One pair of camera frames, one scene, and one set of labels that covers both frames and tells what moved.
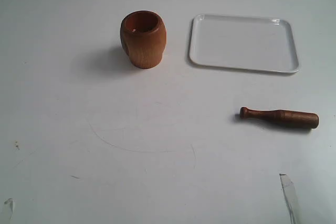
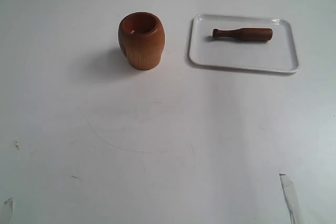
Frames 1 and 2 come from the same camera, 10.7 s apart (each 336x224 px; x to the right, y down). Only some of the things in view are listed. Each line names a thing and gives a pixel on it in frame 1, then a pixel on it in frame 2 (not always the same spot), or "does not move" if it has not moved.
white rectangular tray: x=243 y=42 does not move
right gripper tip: x=291 y=199 does not move
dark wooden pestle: x=282 y=117 to x=244 y=34
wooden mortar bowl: x=143 y=35 does not move
